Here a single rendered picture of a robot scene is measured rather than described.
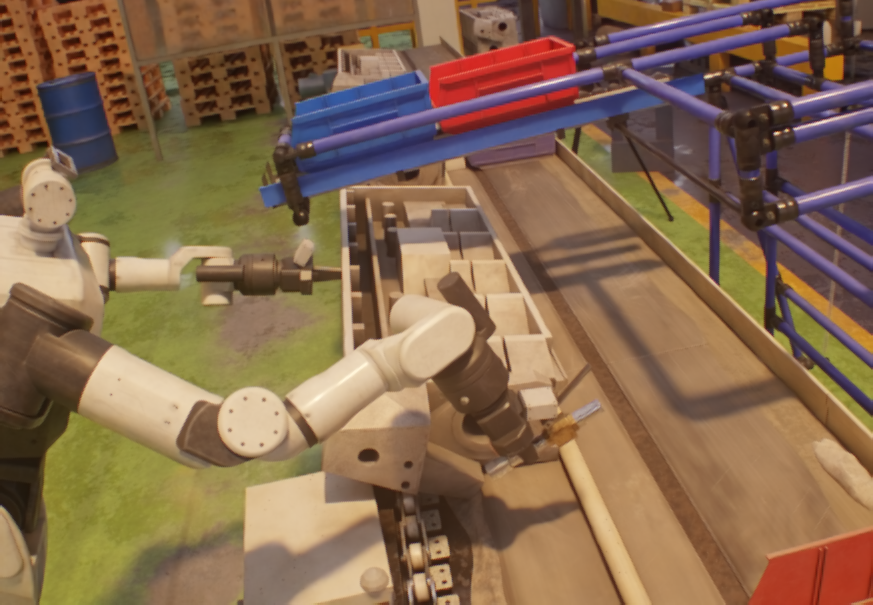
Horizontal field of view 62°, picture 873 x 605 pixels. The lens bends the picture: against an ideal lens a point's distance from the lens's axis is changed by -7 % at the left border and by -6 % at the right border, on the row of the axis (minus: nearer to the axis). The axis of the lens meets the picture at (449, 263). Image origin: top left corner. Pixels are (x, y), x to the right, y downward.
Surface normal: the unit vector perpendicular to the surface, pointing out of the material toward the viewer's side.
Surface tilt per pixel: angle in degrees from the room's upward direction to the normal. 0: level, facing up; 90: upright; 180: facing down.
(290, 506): 0
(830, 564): 88
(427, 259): 45
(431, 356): 79
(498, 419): 90
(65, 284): 53
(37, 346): 60
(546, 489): 0
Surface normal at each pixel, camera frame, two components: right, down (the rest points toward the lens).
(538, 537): -0.13, -0.91
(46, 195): 0.51, 0.39
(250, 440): 0.28, -0.25
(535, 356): 0.08, -0.74
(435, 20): 0.14, 0.39
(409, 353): 0.50, 0.11
